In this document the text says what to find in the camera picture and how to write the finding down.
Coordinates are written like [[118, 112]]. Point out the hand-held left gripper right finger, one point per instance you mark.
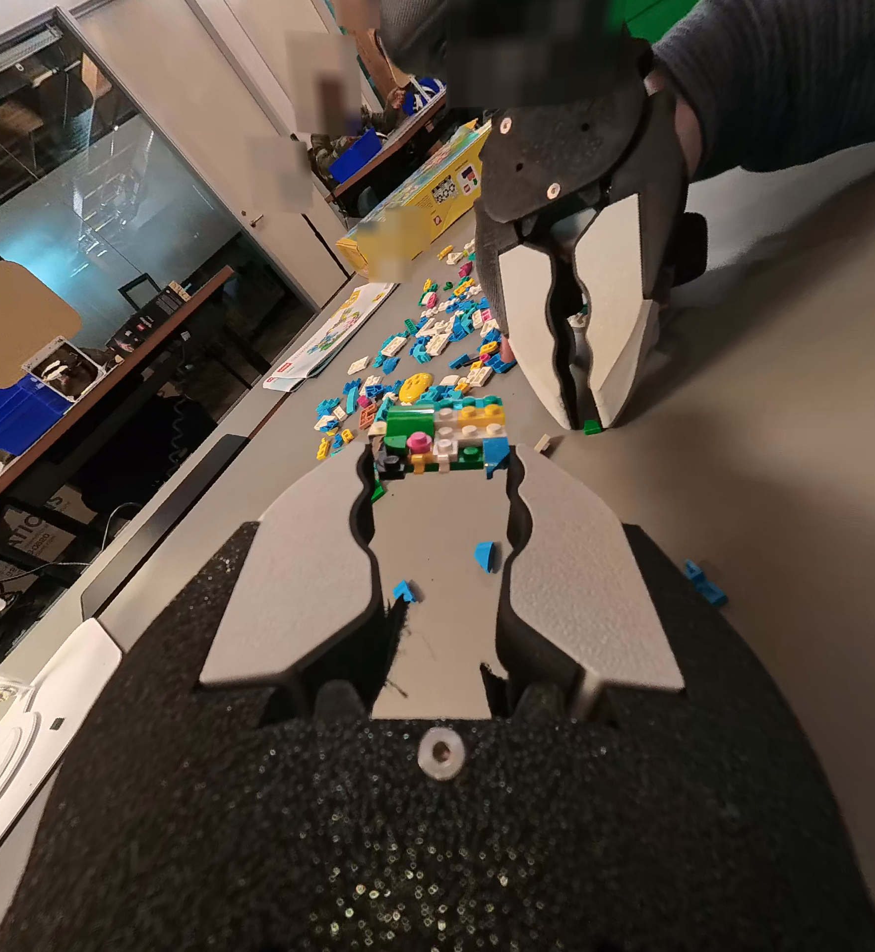
[[586, 595]]

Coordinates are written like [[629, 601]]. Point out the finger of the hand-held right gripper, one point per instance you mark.
[[527, 312], [616, 297]]

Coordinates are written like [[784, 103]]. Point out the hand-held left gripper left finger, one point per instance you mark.
[[296, 580]]

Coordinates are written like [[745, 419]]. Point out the pile of toy bricks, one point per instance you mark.
[[437, 335]]

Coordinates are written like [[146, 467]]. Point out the multicoloured toy brick assembly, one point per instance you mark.
[[408, 424]]

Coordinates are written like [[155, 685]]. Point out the person's right forearm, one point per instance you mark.
[[780, 74]]

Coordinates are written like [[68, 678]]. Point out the grey desk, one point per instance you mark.
[[780, 446]]

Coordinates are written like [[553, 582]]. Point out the person's right hand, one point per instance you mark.
[[693, 145]]

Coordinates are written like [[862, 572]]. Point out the blue quarter-round toy brick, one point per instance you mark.
[[486, 556], [405, 592]]

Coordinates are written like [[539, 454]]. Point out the blue clip toy brick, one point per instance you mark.
[[705, 584]]

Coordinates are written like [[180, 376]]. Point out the small white toy brick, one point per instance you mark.
[[544, 443]]

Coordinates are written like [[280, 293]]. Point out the yellow toy set box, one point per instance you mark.
[[422, 201]]

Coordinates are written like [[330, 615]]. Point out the green plastic bin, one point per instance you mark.
[[661, 18]]

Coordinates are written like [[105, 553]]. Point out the instruction booklet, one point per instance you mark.
[[333, 335]]

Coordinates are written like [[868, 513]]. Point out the blue storage bin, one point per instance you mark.
[[354, 152], [6, 416]]

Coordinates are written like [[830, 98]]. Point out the wood-edged table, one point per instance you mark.
[[147, 343]]

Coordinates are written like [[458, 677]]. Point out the white display stand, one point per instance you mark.
[[50, 729]]

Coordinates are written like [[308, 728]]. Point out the black boxes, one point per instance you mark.
[[147, 316]]

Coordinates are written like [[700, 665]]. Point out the clear acrylic box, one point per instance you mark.
[[65, 368]]

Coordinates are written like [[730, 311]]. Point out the tan rounded board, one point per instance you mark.
[[13, 327]]

